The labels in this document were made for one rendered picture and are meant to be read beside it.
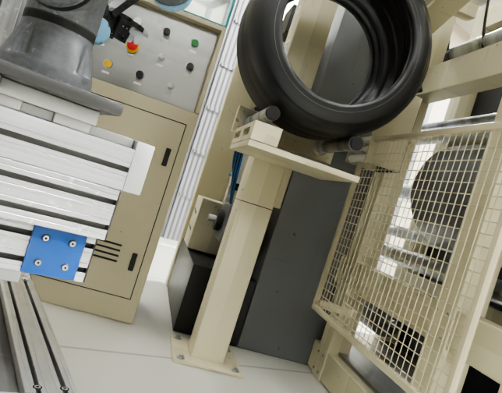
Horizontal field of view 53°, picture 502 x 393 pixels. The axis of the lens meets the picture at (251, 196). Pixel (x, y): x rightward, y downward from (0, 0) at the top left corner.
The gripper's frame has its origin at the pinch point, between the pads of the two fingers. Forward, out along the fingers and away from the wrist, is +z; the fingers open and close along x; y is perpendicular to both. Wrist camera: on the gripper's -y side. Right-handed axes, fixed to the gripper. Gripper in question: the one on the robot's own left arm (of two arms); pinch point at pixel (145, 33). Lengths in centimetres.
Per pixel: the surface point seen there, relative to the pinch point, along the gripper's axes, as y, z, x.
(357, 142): 6, 29, 75
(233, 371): 98, 47, 60
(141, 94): 19.0, 23.2, -16.0
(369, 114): -3, 26, 75
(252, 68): -0.8, 4.5, 45.0
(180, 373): 100, 26, 53
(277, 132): 13, 12, 58
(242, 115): 11.2, 31.3, 28.0
